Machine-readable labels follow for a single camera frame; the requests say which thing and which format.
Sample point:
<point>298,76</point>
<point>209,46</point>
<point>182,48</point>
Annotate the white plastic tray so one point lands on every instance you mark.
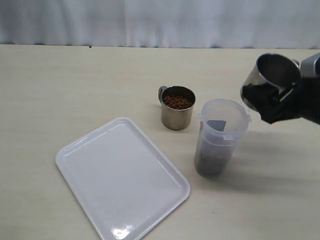
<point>123,182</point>

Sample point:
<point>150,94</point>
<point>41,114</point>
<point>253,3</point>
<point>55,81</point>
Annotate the white curtain backdrop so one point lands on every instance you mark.
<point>271,24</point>

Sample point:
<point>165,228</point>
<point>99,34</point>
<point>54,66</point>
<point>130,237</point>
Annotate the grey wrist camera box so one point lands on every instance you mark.
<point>310,67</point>

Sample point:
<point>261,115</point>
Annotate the steel cup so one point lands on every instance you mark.
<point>176,106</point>
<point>272,72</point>

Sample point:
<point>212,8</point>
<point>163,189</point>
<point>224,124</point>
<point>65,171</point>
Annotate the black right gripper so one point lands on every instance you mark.
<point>302,102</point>

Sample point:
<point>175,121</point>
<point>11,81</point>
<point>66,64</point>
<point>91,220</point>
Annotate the clear plastic container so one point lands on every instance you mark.
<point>223,123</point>

